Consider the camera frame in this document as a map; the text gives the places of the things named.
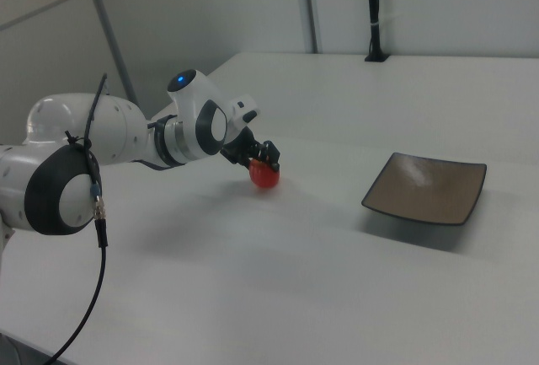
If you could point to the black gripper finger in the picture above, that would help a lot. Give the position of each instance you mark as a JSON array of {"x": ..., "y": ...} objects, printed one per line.
[
  {"x": 271, "y": 155},
  {"x": 246, "y": 163}
]

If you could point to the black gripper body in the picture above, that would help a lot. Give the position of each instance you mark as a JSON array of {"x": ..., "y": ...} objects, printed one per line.
[{"x": 242, "y": 146}]

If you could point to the red apple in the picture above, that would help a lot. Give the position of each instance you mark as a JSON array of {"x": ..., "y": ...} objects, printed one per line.
[{"x": 265, "y": 176}]

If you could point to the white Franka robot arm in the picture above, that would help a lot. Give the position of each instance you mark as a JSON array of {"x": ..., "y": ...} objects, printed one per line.
[{"x": 113, "y": 137}]

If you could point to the square brown ceramic plate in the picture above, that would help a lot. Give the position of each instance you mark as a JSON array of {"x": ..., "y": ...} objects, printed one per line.
[{"x": 423, "y": 190}]

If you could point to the slanted grey metal frame post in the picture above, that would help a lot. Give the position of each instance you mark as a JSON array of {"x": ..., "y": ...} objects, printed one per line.
[{"x": 109, "y": 32}]

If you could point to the black camera stand pole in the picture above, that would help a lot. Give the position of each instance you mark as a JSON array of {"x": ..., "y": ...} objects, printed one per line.
[{"x": 374, "y": 2}]

